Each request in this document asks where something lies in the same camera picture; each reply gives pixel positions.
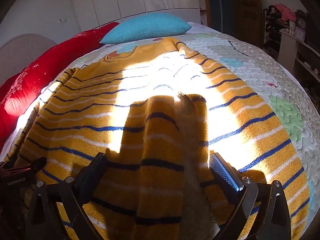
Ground white round headboard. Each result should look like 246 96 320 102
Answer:
0 33 57 87

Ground white bed sheet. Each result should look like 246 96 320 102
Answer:
187 21 222 34

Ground teal pillow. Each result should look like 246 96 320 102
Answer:
99 12 192 44

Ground white shelf unit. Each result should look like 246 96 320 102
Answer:
262 5 320 87

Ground red floral pillow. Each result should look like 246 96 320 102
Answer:
0 22 120 153

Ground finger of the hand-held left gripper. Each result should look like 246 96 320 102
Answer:
26 156 48 177

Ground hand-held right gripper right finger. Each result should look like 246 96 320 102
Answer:
209 153 292 240

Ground brown wooden door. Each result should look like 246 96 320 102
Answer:
232 0 263 48

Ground yellow striped sweater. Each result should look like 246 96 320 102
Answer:
14 37 311 240

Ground pink cloth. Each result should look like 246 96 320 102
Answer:
274 4 297 22

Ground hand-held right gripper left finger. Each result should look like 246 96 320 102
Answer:
26 152 108 240

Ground white alarm clock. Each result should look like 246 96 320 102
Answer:
294 27 306 42

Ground black ornate clock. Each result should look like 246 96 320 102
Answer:
295 10 308 29

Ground heart patterned quilt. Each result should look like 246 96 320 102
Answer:
74 31 320 240

